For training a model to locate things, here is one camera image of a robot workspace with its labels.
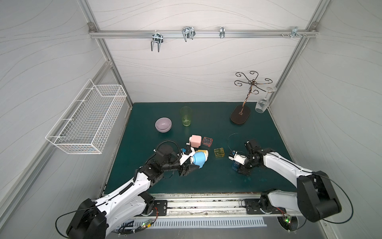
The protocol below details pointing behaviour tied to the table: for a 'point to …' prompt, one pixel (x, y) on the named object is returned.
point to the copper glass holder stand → (240, 114)
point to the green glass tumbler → (186, 112)
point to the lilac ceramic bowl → (163, 124)
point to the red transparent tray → (207, 141)
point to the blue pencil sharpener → (198, 159)
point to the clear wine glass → (263, 104)
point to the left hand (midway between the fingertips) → (196, 162)
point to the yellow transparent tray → (219, 152)
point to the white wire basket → (86, 125)
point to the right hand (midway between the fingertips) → (242, 165)
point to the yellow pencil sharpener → (206, 153)
